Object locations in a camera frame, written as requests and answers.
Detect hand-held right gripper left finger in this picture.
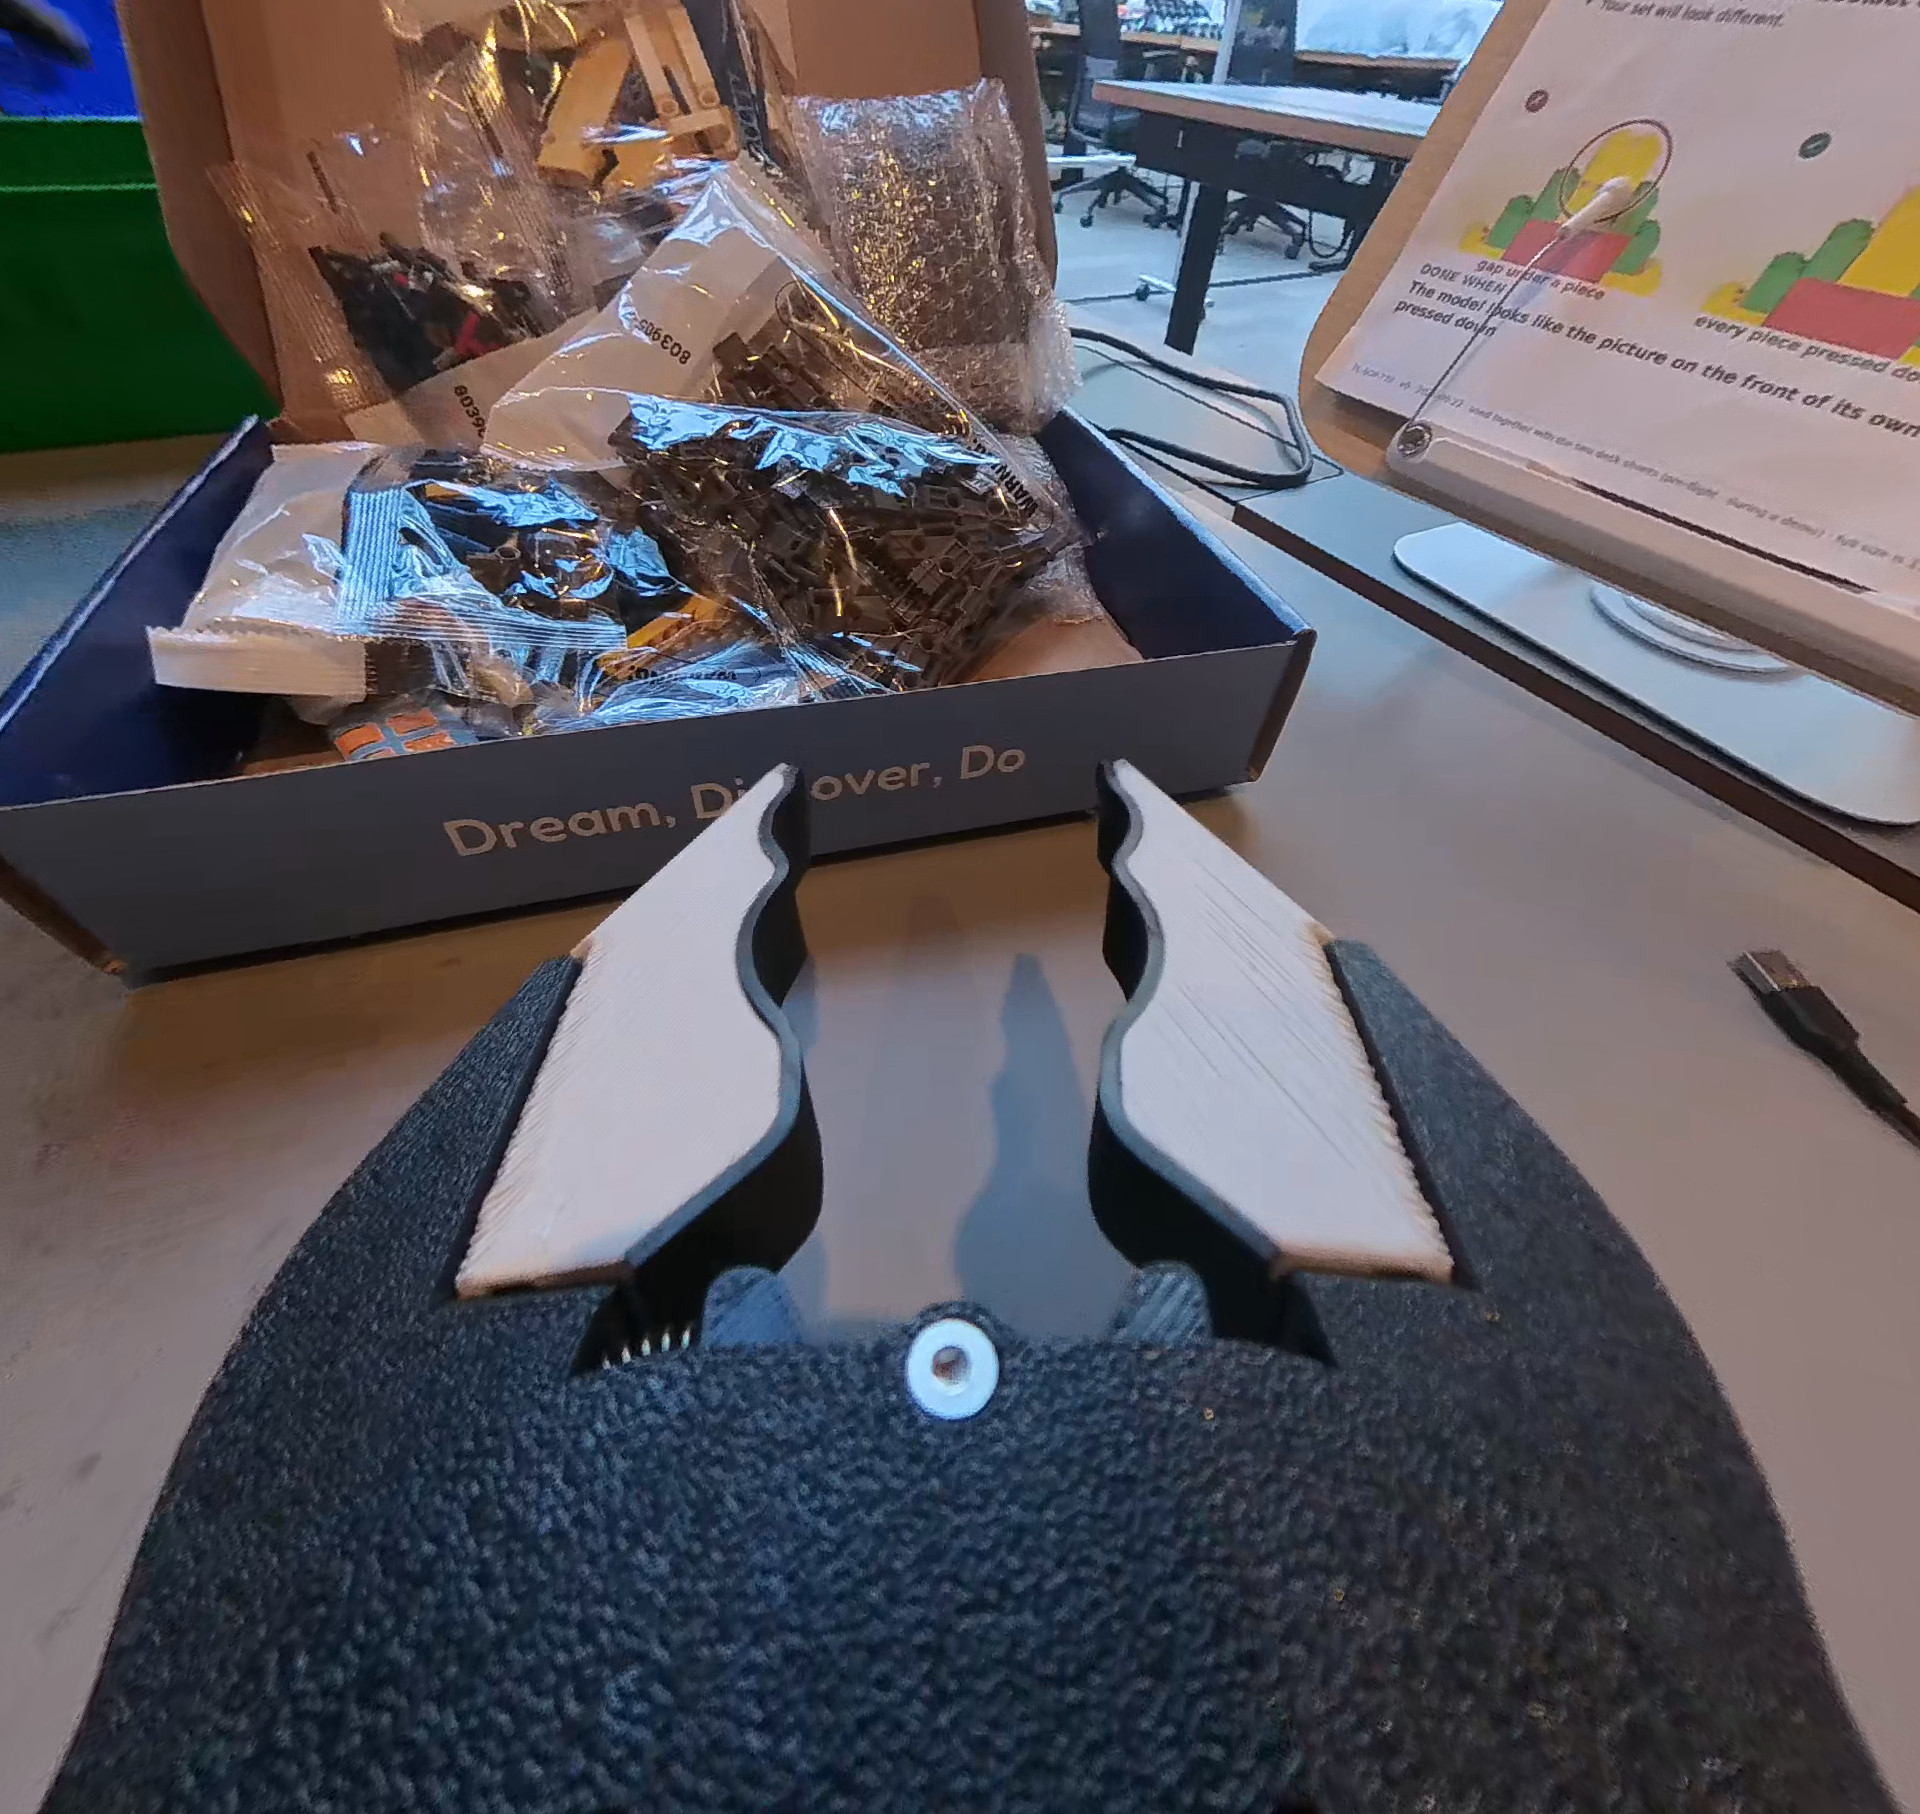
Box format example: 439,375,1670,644
452,760,825,1324

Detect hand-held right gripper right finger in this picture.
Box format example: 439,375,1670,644
1092,757,1457,1330

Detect blue robot kit box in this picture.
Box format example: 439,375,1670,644
0,0,1317,984

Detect clear bag of grey pieces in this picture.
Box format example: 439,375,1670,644
485,177,1114,697

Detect green plastic bin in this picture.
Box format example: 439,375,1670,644
0,117,284,462

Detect background grey desk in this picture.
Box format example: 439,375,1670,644
1092,75,1448,359

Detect clear bag of dark pieces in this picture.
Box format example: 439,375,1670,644
145,439,706,741

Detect white stand base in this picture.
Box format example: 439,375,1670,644
1393,521,1920,829

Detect instruction sheet on stand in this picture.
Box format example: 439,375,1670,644
1298,0,1920,602

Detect printed instruction sheet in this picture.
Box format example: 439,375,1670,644
1347,0,1920,535

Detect black office chair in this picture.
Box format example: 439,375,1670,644
1049,0,1177,232

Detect blue plastic bin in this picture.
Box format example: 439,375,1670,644
0,0,145,124

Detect short black usb cable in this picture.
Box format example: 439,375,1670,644
1728,948,1920,1152

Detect long black cable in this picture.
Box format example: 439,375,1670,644
1068,326,1317,493

